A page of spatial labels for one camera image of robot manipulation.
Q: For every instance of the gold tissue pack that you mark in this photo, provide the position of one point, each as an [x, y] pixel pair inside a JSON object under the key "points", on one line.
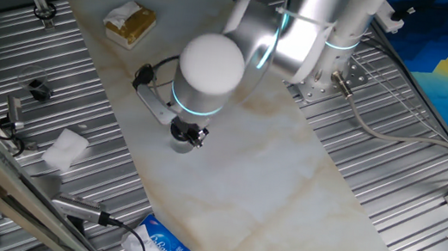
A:
{"points": [[133, 27]]}

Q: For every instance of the blue tissue pack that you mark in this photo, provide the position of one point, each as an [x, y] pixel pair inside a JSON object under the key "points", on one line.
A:
{"points": [[173, 249]]}

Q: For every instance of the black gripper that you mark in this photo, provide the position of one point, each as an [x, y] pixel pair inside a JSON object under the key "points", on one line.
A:
{"points": [[189, 127]]}

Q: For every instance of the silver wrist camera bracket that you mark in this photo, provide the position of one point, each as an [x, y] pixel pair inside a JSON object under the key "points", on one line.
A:
{"points": [[155, 105]]}

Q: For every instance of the clear plastic measuring cup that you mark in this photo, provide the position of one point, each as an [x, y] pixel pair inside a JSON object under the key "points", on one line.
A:
{"points": [[38, 88]]}

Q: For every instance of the clear glass jar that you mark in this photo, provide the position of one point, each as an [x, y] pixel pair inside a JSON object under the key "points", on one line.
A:
{"points": [[181, 147]]}

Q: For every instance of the aluminium frame beam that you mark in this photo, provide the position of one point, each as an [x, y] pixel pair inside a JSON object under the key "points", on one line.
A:
{"points": [[4, 183]]}

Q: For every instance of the white power strip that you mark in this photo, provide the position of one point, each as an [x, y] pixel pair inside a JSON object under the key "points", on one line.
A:
{"points": [[388, 17]]}

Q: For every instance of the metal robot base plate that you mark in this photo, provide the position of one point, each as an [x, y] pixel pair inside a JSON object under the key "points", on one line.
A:
{"points": [[315, 92]]}

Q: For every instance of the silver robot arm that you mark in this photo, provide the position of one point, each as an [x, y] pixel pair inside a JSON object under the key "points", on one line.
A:
{"points": [[210, 63]]}

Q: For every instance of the white marble pattern slab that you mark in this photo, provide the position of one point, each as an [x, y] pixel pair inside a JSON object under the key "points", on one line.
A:
{"points": [[260, 212]]}

